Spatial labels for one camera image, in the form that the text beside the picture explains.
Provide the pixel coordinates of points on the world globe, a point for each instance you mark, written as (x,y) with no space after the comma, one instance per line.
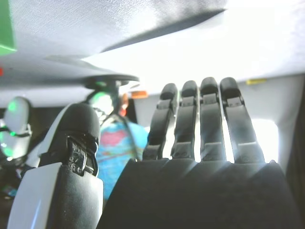
(114,148)

